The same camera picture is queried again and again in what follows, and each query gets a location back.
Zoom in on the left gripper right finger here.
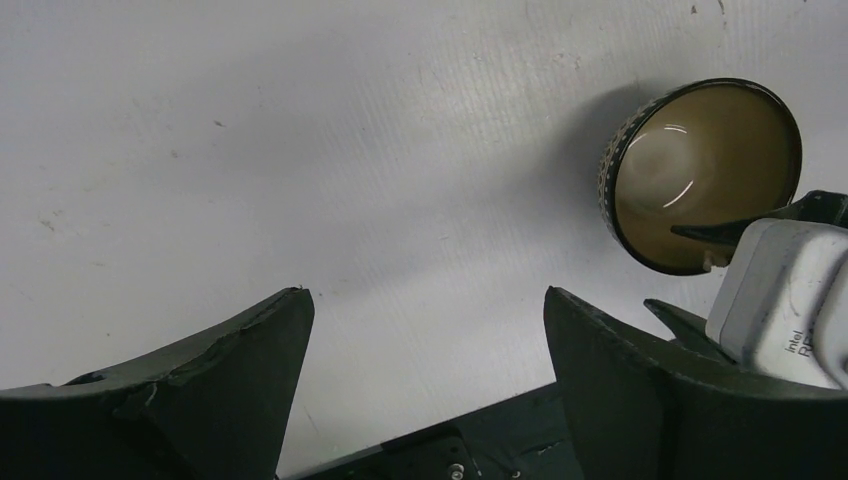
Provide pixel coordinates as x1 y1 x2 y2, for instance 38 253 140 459
543 287 847 479

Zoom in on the brown dish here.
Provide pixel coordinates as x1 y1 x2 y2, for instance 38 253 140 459
597 78 802 276

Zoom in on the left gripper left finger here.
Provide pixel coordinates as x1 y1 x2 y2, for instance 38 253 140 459
1 288 315 479

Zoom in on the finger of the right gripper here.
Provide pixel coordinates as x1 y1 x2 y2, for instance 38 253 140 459
643 299 736 365
670 190 847 247

